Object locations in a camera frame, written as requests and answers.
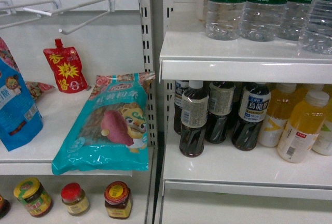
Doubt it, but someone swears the clear water bottle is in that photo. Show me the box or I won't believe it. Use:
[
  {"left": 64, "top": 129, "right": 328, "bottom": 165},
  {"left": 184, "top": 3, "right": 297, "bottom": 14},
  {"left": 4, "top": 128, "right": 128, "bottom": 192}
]
[{"left": 298, "top": 0, "right": 331, "bottom": 55}]

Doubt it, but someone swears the white lower shelf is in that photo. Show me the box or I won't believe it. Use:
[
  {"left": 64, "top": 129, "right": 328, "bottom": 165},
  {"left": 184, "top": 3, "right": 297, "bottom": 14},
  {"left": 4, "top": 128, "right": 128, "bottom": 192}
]
[{"left": 160, "top": 130, "right": 332, "bottom": 201}]

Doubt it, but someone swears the white left shelf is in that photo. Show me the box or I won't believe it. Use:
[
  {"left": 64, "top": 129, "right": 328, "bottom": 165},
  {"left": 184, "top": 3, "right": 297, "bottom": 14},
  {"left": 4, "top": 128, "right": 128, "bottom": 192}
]
[{"left": 0, "top": 86, "right": 159, "bottom": 177}]

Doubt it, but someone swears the white perforated shelf upright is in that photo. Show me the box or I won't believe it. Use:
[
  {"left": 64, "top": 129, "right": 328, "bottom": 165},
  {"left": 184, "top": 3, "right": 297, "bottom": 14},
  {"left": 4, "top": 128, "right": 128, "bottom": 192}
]
[{"left": 140, "top": 0, "right": 158, "bottom": 147}]

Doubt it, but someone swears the water bottle athletes label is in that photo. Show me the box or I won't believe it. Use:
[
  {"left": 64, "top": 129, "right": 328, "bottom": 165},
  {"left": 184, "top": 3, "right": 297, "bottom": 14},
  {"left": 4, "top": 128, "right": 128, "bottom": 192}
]
[{"left": 241, "top": 0, "right": 287, "bottom": 42}]

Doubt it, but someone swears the water bottle barcode label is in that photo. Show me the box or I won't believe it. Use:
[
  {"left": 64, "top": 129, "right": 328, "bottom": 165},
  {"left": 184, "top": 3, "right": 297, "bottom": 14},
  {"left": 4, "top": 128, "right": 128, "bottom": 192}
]
[{"left": 205, "top": 0, "right": 247, "bottom": 40}]

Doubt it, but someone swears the water bottle right rear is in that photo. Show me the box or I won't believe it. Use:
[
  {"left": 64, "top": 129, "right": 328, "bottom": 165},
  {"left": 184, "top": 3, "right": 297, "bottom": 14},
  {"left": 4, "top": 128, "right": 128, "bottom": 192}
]
[{"left": 277, "top": 0, "right": 312, "bottom": 41}]

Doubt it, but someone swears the dark oolong tea bottle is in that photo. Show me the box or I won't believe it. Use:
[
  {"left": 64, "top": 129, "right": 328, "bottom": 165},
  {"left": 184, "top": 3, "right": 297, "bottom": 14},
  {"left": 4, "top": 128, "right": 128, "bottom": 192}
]
[
  {"left": 205, "top": 81, "right": 236, "bottom": 144},
  {"left": 231, "top": 82, "right": 271, "bottom": 151},
  {"left": 179, "top": 80, "right": 209, "bottom": 157}
]

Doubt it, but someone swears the teal noodle snack bag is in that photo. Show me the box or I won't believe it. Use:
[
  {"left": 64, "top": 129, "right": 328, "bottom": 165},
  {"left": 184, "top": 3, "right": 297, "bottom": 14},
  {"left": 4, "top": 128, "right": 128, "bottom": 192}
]
[{"left": 51, "top": 72, "right": 155, "bottom": 175}]

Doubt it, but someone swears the red sauce pouch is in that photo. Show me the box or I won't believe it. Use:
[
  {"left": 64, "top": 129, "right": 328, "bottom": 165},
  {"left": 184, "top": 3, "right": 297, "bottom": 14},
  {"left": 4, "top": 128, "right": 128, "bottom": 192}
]
[{"left": 43, "top": 38, "right": 88, "bottom": 94}]

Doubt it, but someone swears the yellow vitamin drink bottle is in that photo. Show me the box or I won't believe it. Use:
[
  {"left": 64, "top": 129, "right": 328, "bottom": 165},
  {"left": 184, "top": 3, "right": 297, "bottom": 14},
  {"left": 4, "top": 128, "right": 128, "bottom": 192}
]
[
  {"left": 257, "top": 83, "right": 297, "bottom": 147},
  {"left": 277, "top": 90, "right": 329, "bottom": 163}
]

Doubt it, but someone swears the red label sauce jar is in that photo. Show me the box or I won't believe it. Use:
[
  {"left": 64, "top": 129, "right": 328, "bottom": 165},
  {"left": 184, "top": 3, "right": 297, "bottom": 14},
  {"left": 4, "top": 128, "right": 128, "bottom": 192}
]
[{"left": 104, "top": 181, "right": 133, "bottom": 219}]

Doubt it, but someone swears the red lid small jar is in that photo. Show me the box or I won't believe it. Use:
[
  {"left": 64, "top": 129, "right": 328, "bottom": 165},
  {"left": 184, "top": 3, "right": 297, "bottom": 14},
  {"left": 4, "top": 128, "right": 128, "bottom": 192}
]
[{"left": 61, "top": 183, "right": 90, "bottom": 216}]

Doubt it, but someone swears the blue snack bag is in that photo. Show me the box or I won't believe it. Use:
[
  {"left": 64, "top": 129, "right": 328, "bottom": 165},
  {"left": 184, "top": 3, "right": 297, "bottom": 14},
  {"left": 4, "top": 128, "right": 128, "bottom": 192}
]
[{"left": 1, "top": 39, "right": 43, "bottom": 151}]

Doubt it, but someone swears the yellow lid sauce jar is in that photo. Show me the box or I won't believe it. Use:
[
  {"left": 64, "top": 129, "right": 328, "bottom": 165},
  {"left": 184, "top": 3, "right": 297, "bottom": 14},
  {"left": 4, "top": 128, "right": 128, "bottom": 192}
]
[{"left": 13, "top": 177, "right": 53, "bottom": 217}]

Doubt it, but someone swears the white wire display hook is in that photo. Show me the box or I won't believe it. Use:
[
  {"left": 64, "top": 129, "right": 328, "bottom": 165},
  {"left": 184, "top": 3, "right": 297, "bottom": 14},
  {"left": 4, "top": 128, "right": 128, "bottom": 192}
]
[{"left": 1, "top": 0, "right": 115, "bottom": 35}]

